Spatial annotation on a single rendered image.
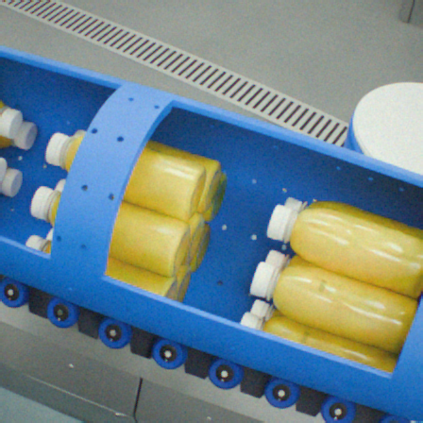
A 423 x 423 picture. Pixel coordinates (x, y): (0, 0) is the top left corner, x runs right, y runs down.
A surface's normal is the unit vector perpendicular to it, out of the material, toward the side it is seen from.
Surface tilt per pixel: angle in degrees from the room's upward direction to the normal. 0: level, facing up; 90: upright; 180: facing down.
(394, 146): 0
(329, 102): 0
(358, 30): 0
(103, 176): 34
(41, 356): 71
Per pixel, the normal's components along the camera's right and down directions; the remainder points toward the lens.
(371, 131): 0.10, -0.69
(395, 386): -0.33, 0.62
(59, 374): -0.29, 0.39
